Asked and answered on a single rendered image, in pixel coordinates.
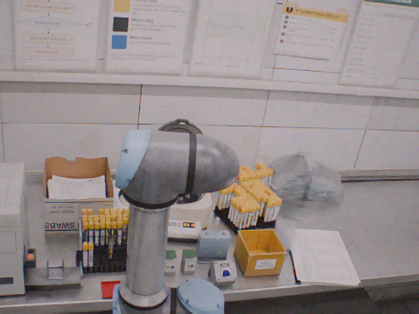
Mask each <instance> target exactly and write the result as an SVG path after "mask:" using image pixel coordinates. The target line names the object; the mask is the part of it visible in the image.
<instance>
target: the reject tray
mask: <svg viewBox="0 0 419 314"><path fill-rule="evenodd" d="M117 284H120V280H113V281H102V282H101V290H102V297H103V298H112V296H113V290H114V287H115V286H116V285H117Z"/></svg>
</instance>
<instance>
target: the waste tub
mask: <svg viewBox="0 0 419 314"><path fill-rule="evenodd" d="M238 232H239V233H238V237H237V240H236V243H235V247H234V251H233V254H234V256H235V258H236V261H237V263H238V265H239V267H240V269H241V271H242V274H243V276H244V278H249V277H262V276H272V275H281V270H282V268H283V264H284V260H285V256H286V254H287V252H286V250H285V248H284V246H283V245H282V243H281V241H280V239H279V237H278V234H277V233H276V232H275V230H238Z"/></svg>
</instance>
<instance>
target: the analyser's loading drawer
mask: <svg viewBox="0 0 419 314"><path fill-rule="evenodd" d="M55 273H56V274H57V275H55ZM24 278H25V285H36V284H46V283H48V284H56V283H80V284H81V286H82V284H83V272H82V261H80V266H70V267H64V260H62V265H49V260H47V261H46V268H38V267H36V268H24Z"/></svg>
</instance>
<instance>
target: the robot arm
mask: <svg viewBox="0 0 419 314"><path fill-rule="evenodd" d="M239 172H240V163H239V158H238V156H237V154H236V153H235V152H234V150H233V149H232V148H231V147H229V146H228V145H227V144H226V143H224V142H222V141H220V140H218V139H216V138H212V137H210V136H207V135H199V134H187V133H178V132H161V131H156V130H150V129H145V130H139V129H131V130H129V131H127V132H126V133H125V135H124V136H123V142H122V146H121V150H120V158H119V162H118V169H117V176H116V180H115V187H116V188H119V189H122V195H123V198H124V200H125V201H126V202H127V203H128V204H129V213H128V217H129V226H128V239H127V252H126V262H127V266H126V276H125V277H124V278H123V279H122V280H121V281H120V284H117V285H116V286H115V287H114V290H113V296H112V300H113V314H224V297H223V295H222V293H221V291H220V289H219V288H218V287H216V286H214V284H211V283H209V282H207V281H205V280H200V279H188V280H187V281H183V282H181V283H180V284H179V286H178V287H168V284H167V281H166V280H165V279H164V278H163V275H164V268H165V255H166V248H167V242H168V222H169V215H170V207H171V206H173V205H174V204H175V203H176V202H177V201H178V200H179V196H180V193H181V194H209V193H214V192H218V191H222V190H224V189H227V188H229V187H230V186H232V184H233V183H235V181H236V180H237V178H238V176H239Z"/></svg>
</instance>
